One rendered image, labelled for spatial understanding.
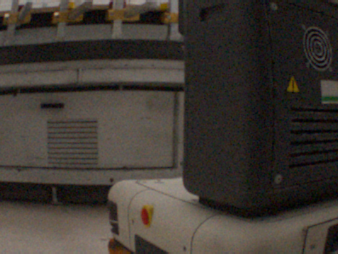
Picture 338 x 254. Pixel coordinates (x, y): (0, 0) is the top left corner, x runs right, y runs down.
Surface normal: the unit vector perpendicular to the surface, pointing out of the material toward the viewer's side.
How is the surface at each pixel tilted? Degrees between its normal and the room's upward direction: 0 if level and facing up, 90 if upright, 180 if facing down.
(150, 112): 90
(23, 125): 90
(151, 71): 90
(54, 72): 90
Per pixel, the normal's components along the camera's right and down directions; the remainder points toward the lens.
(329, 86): 0.41, 0.05
